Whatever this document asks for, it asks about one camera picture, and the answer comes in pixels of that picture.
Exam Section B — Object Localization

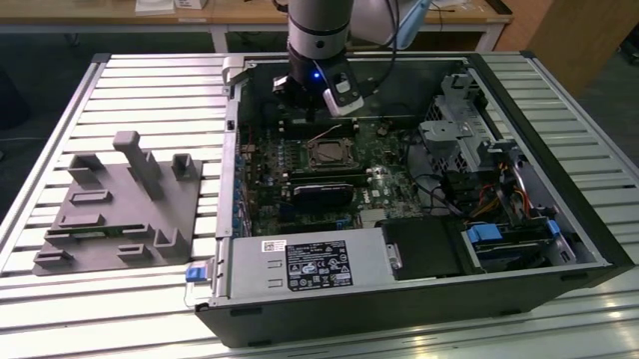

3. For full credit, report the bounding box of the black camera cable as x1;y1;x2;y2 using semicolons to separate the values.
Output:
367;0;403;99

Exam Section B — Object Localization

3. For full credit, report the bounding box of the grey parts rack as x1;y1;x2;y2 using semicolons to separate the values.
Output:
29;130;205;277

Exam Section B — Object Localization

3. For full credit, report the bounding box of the hard disk in blue carrier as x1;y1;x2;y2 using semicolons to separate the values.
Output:
461;220;560;263

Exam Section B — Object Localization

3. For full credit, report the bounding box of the yellow red wire bundle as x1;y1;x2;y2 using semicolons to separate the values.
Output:
471;185;531;220

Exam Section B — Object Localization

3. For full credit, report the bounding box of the wooden desk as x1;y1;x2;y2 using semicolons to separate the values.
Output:
0;0;513;53

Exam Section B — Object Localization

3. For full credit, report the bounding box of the grey power supply unit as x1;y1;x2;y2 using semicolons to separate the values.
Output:
208;234;389;300

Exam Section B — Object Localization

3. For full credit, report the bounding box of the black drive bay box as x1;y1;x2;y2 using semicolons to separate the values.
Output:
375;218;468;282

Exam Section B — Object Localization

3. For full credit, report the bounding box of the grey metal drive cage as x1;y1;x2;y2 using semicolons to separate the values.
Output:
417;73;517;174

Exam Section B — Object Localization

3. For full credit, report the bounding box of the black graphics card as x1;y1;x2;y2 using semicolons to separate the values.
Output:
287;180;356;211

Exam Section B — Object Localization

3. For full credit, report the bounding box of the wire locking lever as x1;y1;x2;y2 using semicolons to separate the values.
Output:
307;124;347;144

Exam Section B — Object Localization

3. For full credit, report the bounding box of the silver chipset heatsink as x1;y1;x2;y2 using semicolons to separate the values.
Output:
359;208;388;227

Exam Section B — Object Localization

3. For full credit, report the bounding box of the thick black cable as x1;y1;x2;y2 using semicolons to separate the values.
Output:
411;174;473;220

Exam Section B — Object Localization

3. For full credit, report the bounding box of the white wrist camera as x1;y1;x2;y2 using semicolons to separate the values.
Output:
321;72;364;118

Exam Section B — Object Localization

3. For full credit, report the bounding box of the CPU socket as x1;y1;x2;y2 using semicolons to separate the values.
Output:
301;136;360;169

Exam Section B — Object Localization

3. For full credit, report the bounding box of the blue case latch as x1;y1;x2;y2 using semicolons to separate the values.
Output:
184;263;208;283

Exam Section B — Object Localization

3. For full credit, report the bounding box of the green RAM stick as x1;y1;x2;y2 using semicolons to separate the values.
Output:
64;227;129;237

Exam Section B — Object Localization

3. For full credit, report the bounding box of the black PC case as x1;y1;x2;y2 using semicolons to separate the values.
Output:
192;51;636;348

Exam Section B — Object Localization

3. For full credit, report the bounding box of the green motherboard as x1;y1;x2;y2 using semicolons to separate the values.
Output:
237;118;431;237

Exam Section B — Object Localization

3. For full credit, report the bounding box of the wooden cabinet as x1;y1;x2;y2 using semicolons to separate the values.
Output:
527;0;639;99

